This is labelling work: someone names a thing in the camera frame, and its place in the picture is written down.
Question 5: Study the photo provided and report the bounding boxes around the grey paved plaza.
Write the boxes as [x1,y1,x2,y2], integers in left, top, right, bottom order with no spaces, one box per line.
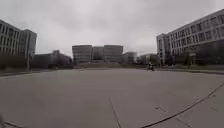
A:
[0,67,224,128]

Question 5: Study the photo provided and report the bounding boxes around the grey building with window rows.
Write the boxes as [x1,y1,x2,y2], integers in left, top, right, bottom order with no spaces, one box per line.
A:
[0,19,38,68]

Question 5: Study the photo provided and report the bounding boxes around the person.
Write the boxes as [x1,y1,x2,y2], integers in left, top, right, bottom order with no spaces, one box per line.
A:
[146,62,155,72]

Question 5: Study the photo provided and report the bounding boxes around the small grey building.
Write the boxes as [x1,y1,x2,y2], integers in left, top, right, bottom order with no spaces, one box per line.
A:
[122,51,139,65]

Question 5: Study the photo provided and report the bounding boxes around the long pale multi-storey building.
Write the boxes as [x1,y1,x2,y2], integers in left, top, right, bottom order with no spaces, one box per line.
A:
[156,8,224,66]

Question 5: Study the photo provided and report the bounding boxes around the low dark building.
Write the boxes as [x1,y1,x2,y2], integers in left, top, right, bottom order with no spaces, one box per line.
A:
[32,49,73,70]

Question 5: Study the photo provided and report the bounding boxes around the raised kerb strip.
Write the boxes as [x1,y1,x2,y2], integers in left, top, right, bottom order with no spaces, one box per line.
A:
[0,68,69,78]

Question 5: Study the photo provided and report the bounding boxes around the grass strip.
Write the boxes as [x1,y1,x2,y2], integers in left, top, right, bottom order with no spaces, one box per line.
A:
[155,64,224,75]

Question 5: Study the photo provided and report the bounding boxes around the wide stone steps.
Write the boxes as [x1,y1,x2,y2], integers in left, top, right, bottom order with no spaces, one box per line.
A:
[73,62,148,70]

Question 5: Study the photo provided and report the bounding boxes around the row of trees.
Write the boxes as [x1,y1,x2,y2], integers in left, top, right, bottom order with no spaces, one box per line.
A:
[165,42,224,66]

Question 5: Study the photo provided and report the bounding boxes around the grey twin-block building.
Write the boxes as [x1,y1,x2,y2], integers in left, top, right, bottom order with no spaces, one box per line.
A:
[71,44,124,65]

